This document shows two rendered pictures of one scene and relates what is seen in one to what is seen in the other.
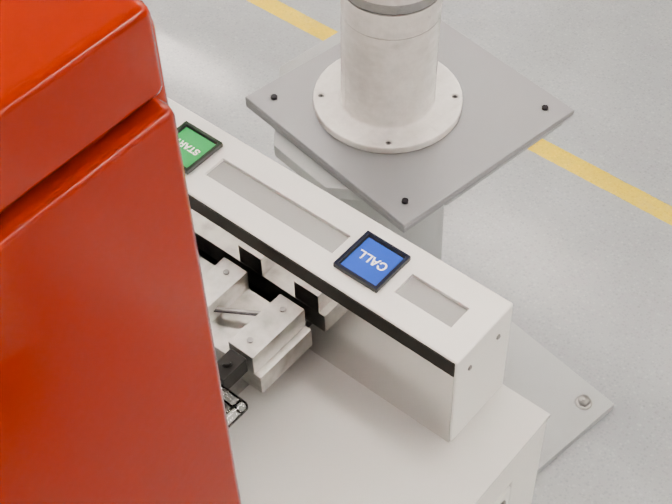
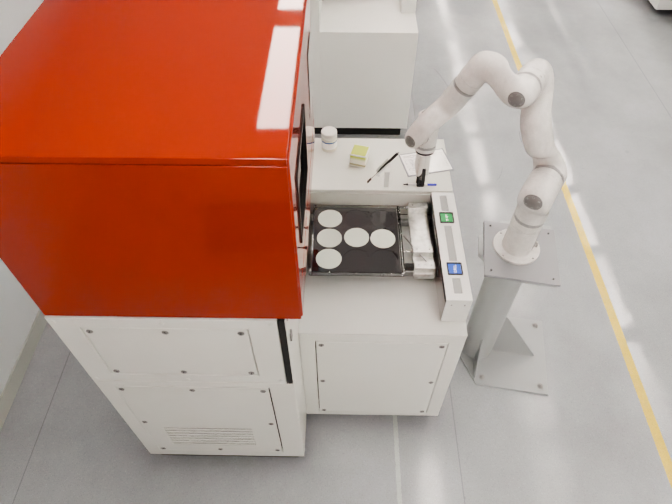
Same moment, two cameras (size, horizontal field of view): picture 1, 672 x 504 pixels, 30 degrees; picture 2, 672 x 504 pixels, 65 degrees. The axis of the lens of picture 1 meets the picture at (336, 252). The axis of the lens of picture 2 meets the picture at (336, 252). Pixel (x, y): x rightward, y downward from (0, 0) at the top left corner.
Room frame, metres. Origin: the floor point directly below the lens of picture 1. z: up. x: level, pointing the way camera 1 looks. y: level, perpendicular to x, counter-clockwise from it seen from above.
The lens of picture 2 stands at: (-0.31, -0.66, 2.52)
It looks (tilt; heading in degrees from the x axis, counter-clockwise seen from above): 50 degrees down; 49
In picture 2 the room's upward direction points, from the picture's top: straight up
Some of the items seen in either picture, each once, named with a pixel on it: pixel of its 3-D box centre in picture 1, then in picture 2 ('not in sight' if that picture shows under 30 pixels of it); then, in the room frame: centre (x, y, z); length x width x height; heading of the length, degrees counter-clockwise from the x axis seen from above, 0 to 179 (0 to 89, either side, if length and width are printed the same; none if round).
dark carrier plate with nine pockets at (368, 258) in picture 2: not in sight; (356, 238); (0.67, 0.35, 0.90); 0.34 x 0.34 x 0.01; 48
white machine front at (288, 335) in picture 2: not in sight; (295, 255); (0.37, 0.36, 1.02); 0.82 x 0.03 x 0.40; 48
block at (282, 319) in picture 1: (267, 332); (424, 267); (0.77, 0.07, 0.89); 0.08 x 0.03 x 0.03; 138
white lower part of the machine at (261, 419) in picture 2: not in sight; (228, 339); (0.12, 0.59, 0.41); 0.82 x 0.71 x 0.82; 48
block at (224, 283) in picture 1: (211, 294); (422, 251); (0.83, 0.13, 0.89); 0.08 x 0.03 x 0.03; 138
